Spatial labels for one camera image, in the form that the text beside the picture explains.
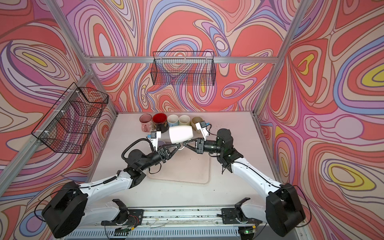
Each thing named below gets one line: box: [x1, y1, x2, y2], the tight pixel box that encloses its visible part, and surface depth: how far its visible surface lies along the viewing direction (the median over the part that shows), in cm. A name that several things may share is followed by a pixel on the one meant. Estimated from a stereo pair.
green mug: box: [178, 115, 191, 126], surface depth 106 cm
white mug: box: [169, 125, 194, 144], surface depth 67 cm
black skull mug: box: [151, 112, 169, 133], surface depth 104 cm
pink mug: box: [139, 113, 153, 133], surface depth 103 cm
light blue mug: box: [167, 114, 179, 128], surface depth 106 cm
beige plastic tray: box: [147, 147, 211, 184], surface depth 90 cm
